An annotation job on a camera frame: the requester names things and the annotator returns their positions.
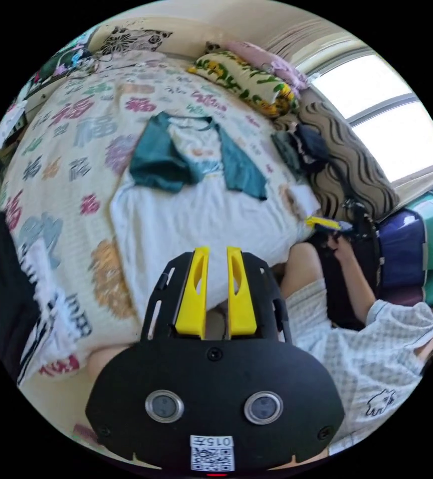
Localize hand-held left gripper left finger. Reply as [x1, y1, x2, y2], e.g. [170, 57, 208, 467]
[175, 246, 211, 340]

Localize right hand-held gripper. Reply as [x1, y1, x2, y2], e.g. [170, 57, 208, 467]
[306, 198, 380, 247]

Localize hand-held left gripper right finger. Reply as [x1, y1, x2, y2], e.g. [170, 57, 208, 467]
[226, 245, 257, 340]

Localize white and green short sleeve shirt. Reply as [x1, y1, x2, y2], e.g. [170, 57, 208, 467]
[110, 112, 320, 319]

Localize person's right forearm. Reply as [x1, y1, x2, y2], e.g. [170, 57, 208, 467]
[338, 254, 379, 325]

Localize person's right hand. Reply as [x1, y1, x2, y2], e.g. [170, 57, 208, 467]
[328, 235, 356, 264]

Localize brown wavy patterned blanket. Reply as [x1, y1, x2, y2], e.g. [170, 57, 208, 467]
[276, 89, 401, 226]

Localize pile of clothes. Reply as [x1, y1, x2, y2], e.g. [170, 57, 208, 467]
[271, 122, 332, 177]
[0, 211, 92, 387]

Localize blue storage box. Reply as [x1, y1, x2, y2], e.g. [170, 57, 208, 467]
[376, 209, 428, 289]

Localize person's body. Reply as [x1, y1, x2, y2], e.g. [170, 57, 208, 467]
[279, 242, 433, 456]

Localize window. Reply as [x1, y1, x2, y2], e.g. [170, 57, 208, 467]
[306, 54, 433, 189]

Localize yellow and green floral pillow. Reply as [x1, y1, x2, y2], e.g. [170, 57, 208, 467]
[188, 52, 300, 117]

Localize pink pillow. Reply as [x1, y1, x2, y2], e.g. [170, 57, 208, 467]
[205, 40, 310, 91]

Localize curtain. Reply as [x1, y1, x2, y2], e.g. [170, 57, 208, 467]
[265, 21, 368, 72]

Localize bed with printed quilt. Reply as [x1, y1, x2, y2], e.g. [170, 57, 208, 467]
[0, 48, 323, 379]

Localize black and white floral pillow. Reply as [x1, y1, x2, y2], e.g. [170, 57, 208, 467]
[99, 26, 173, 57]

